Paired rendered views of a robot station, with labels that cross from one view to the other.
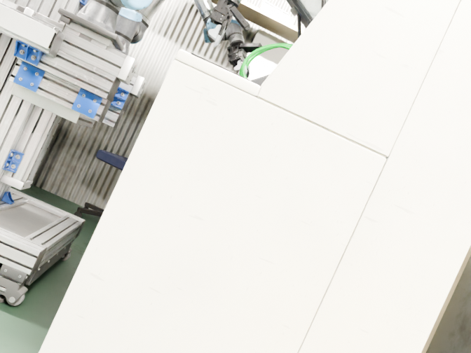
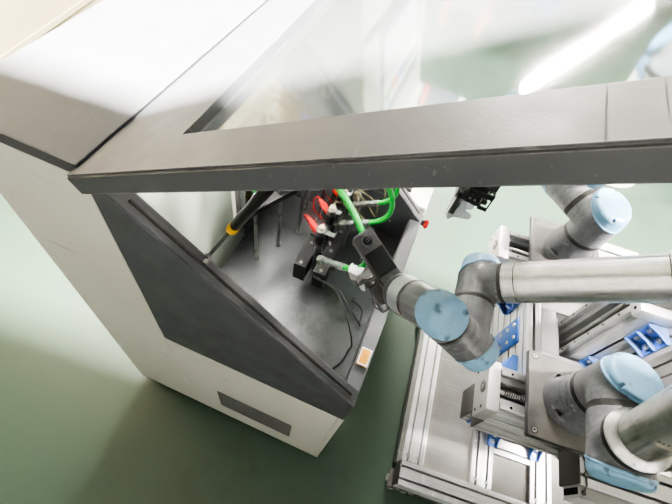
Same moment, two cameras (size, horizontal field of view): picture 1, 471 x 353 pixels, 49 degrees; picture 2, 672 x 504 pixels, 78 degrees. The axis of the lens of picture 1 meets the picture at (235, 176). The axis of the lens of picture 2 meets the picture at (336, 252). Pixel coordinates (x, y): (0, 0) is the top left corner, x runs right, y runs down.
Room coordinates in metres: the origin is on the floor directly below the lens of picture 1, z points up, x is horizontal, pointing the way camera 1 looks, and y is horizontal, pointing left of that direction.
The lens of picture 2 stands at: (2.96, 0.20, 2.02)
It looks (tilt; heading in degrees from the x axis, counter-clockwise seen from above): 55 degrees down; 191
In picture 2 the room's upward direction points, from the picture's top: 15 degrees clockwise
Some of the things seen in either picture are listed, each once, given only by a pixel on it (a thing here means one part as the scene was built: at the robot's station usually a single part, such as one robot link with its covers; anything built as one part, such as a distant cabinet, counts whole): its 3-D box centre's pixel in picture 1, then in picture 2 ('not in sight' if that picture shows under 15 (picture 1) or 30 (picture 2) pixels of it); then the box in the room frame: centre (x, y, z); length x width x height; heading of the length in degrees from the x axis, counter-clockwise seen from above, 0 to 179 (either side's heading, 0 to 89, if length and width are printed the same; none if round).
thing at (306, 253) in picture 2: not in sight; (328, 241); (2.18, 0.02, 0.91); 0.34 x 0.10 x 0.15; 1
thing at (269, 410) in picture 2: not in sight; (294, 330); (2.30, -0.01, 0.39); 0.70 x 0.58 x 0.79; 1
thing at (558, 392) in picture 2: (115, 43); (584, 398); (2.43, 0.78, 1.09); 0.15 x 0.15 x 0.10
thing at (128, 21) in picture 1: (126, 22); (618, 387); (2.44, 0.78, 1.20); 0.13 x 0.12 x 0.14; 2
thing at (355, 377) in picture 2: not in sight; (381, 304); (2.30, 0.26, 0.87); 0.62 x 0.04 x 0.16; 1
